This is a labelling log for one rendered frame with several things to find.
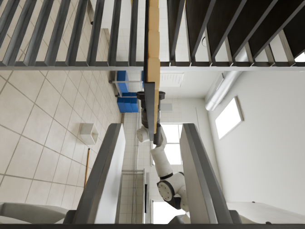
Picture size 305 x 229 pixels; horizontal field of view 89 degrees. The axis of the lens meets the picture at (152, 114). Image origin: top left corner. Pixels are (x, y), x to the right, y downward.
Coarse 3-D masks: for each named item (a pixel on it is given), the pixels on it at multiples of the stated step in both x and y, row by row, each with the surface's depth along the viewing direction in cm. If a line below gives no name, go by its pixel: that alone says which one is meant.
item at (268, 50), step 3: (267, 45) 71; (270, 45) 73; (267, 48) 71; (270, 48) 70; (267, 51) 71; (270, 51) 69; (267, 54) 71; (270, 54) 69; (267, 57) 71; (270, 57) 69; (273, 57) 68; (270, 60) 69; (273, 60) 68; (270, 63) 69; (273, 63) 68; (270, 66) 69; (273, 66) 69; (276, 66) 69
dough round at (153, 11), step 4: (148, 8) 28; (152, 8) 27; (156, 8) 27; (148, 12) 27; (152, 12) 27; (156, 12) 27; (148, 16) 27; (152, 16) 27; (156, 16) 27; (148, 20) 27; (152, 20) 27; (156, 20) 27; (148, 24) 27; (152, 24) 27; (156, 24) 27; (148, 28) 28; (152, 28) 28; (156, 28) 28
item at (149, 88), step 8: (144, 32) 22; (144, 40) 22; (144, 48) 21; (144, 56) 21; (144, 64) 20; (144, 72) 20; (144, 80) 20; (144, 88) 21; (152, 88) 21; (152, 96) 23; (152, 104) 26; (152, 112) 29; (152, 120) 34; (152, 128) 40; (152, 136) 50
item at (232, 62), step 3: (225, 39) 74; (225, 42) 74; (228, 42) 71; (228, 45) 71; (228, 48) 71; (228, 51) 71; (228, 54) 71; (228, 57) 71; (231, 57) 68; (228, 60) 71; (231, 60) 68; (234, 60) 70; (231, 63) 68; (234, 63) 70; (231, 66) 69; (234, 66) 69
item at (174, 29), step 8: (168, 0) 75; (176, 0) 51; (184, 0) 45; (168, 8) 75; (176, 8) 51; (168, 16) 75; (176, 16) 51; (176, 24) 52; (176, 32) 55; (176, 40) 59
